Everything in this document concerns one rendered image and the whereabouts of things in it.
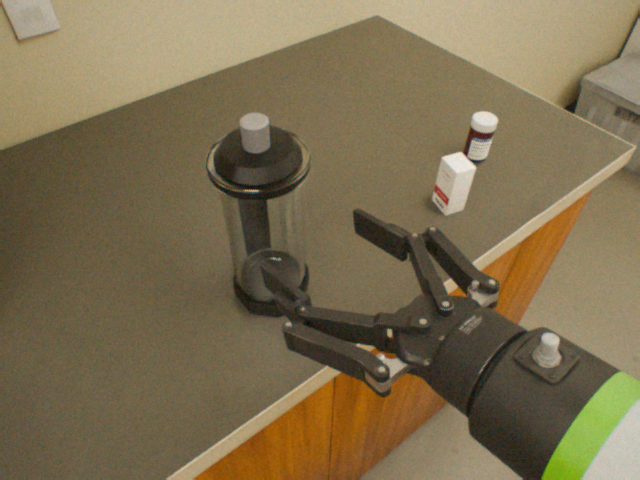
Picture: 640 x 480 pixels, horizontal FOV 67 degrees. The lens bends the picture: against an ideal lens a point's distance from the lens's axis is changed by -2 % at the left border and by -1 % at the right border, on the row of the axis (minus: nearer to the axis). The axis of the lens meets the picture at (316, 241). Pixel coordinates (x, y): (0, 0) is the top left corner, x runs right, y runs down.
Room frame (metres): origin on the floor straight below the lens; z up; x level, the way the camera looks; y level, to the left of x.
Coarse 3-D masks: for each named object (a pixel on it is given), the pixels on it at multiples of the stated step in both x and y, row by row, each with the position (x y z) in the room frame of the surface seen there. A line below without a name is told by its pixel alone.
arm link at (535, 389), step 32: (512, 352) 0.15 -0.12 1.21; (544, 352) 0.15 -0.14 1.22; (576, 352) 0.15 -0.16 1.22; (480, 384) 0.15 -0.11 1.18; (512, 384) 0.13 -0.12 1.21; (544, 384) 0.13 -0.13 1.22; (576, 384) 0.13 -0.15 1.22; (480, 416) 0.12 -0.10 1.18; (512, 416) 0.12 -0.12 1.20; (544, 416) 0.11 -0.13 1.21; (576, 416) 0.11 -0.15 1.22; (512, 448) 0.10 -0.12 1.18; (544, 448) 0.10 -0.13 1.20
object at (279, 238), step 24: (216, 144) 0.43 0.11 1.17; (264, 192) 0.35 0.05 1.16; (288, 192) 0.36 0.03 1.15; (240, 216) 0.37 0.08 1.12; (264, 216) 0.36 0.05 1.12; (288, 216) 0.37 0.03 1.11; (240, 240) 0.37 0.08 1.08; (264, 240) 0.36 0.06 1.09; (288, 240) 0.37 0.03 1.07; (240, 264) 0.37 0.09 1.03; (288, 264) 0.37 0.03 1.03; (264, 288) 0.36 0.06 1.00
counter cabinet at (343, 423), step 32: (512, 256) 0.59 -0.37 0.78; (544, 256) 0.70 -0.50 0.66; (512, 288) 0.64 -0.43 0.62; (512, 320) 0.71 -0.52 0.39; (384, 352) 0.40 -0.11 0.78; (352, 384) 0.36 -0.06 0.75; (416, 384) 0.48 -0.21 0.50; (288, 416) 0.28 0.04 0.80; (320, 416) 0.32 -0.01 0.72; (352, 416) 0.36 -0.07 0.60; (384, 416) 0.42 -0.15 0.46; (416, 416) 0.51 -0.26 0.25; (256, 448) 0.25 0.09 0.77; (288, 448) 0.28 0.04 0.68; (320, 448) 0.32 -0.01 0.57; (352, 448) 0.37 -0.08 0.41; (384, 448) 0.45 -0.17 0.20
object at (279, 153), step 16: (240, 128) 0.44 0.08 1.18; (256, 128) 0.39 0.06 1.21; (272, 128) 0.44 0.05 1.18; (224, 144) 0.41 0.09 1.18; (240, 144) 0.41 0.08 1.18; (256, 144) 0.39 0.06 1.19; (272, 144) 0.41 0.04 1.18; (288, 144) 0.41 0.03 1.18; (224, 160) 0.38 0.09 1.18; (240, 160) 0.38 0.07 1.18; (256, 160) 0.38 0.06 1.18; (272, 160) 0.38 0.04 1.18; (288, 160) 0.39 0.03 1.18; (224, 176) 0.37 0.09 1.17; (240, 176) 0.37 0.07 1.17; (256, 176) 0.37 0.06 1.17; (272, 176) 0.37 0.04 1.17
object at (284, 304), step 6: (276, 294) 0.26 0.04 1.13; (282, 294) 0.26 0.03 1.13; (288, 294) 0.26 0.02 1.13; (276, 300) 0.25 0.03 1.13; (282, 300) 0.25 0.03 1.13; (288, 300) 0.25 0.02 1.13; (294, 300) 0.25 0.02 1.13; (282, 306) 0.24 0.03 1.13; (288, 306) 0.24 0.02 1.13; (282, 312) 0.24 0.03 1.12; (288, 312) 0.24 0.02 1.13; (294, 312) 0.23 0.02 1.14; (288, 318) 0.24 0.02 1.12; (294, 318) 0.23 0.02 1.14; (306, 324) 0.22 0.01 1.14; (288, 336) 0.21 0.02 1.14; (288, 342) 0.21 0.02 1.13; (294, 342) 0.21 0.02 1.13
